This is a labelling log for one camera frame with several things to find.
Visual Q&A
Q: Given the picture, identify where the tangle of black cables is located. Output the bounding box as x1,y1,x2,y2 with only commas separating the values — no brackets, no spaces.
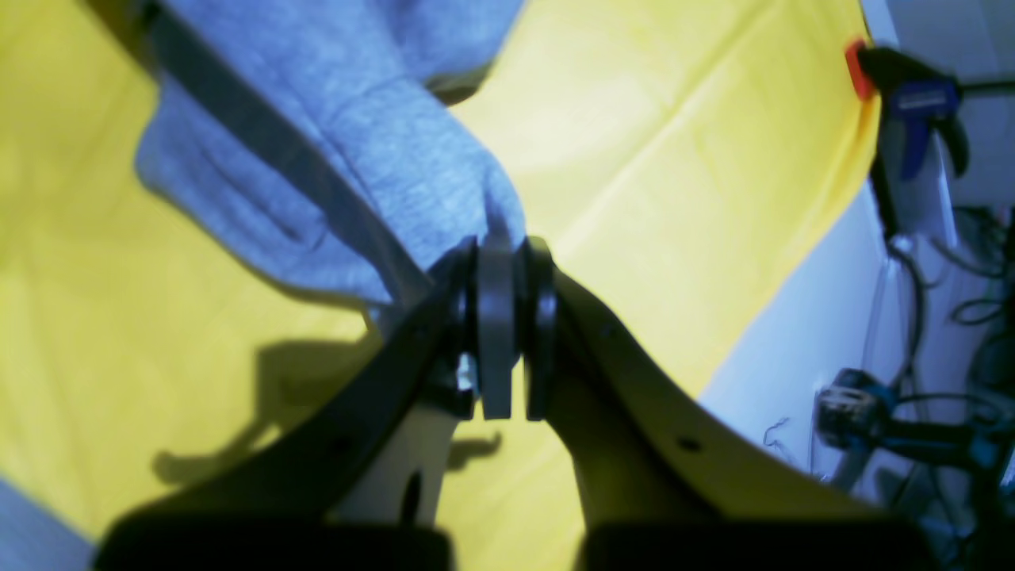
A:
817,206,1015,571

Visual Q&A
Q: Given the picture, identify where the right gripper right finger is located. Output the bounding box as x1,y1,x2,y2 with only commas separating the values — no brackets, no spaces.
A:
521,238,929,570

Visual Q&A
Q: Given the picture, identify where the grey t-shirt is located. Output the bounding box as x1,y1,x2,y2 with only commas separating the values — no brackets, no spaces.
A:
136,1,526,320

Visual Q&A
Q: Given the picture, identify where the yellow table cloth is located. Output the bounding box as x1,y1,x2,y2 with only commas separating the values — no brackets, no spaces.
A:
2,1,878,570

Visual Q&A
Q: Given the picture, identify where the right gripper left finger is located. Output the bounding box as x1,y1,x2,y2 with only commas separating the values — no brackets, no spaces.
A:
95,240,479,570

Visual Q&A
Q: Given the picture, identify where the blue clamp with red tip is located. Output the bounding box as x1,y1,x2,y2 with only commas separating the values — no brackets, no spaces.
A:
845,40,971,245

